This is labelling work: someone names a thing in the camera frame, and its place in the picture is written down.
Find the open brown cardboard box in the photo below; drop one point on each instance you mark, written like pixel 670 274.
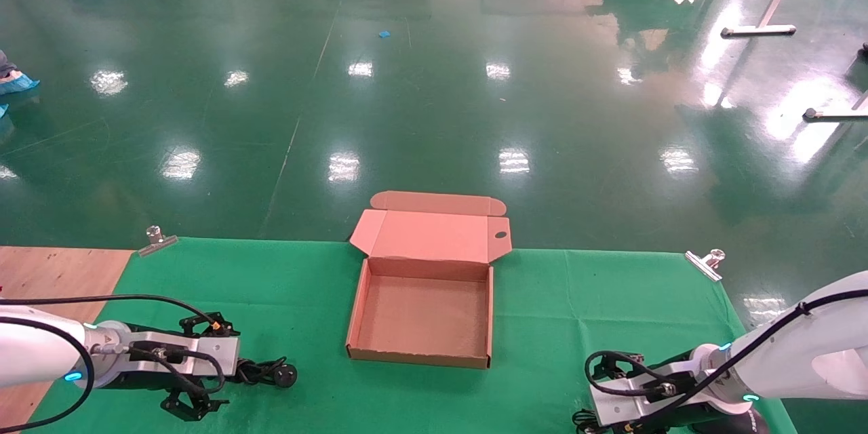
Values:
pixel 424 312

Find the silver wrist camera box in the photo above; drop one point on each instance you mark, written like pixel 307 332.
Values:
pixel 630 407
pixel 203 356

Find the silver metal binder clip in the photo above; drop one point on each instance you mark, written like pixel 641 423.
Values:
pixel 705 263
pixel 157 242

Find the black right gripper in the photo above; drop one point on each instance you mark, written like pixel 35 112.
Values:
pixel 712 420

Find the black caster wheel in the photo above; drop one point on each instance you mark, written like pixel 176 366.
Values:
pixel 864 51

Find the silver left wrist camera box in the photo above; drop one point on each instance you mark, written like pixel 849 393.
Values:
pixel 203 356

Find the white metal floor foot bar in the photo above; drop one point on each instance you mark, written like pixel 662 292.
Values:
pixel 834 115

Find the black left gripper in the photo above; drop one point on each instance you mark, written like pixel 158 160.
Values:
pixel 142 381

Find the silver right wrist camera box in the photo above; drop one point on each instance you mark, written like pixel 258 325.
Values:
pixel 630 407

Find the green table cloth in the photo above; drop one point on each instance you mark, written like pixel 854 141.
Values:
pixel 475 400

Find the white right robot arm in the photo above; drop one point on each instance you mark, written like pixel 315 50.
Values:
pixel 814 352

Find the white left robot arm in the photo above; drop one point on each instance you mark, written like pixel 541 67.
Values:
pixel 27 352

